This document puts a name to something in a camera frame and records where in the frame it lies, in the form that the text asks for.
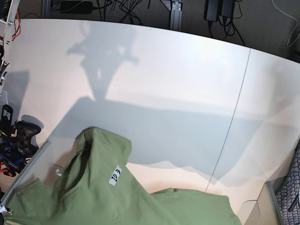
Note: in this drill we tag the black game controller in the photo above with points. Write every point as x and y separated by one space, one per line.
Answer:
25 132

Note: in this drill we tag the green t-shirt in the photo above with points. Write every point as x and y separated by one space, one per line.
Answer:
96 188

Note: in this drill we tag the aluminium frame post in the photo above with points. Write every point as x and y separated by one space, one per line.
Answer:
176 15

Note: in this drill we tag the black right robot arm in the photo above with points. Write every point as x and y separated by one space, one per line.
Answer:
8 27

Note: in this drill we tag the black remote control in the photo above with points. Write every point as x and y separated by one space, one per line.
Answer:
6 117

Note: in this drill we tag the blue orange clamp tools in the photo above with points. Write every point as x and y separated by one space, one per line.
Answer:
12 160

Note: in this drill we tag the white paper sheet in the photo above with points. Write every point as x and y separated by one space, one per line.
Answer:
3 98

